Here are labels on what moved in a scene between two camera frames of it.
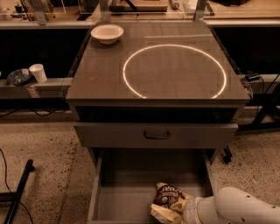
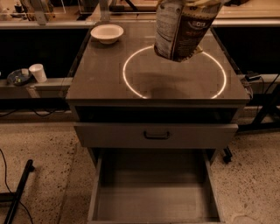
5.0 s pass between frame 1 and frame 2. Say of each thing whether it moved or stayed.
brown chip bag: moved
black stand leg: stayed
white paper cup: stayed
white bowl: stayed
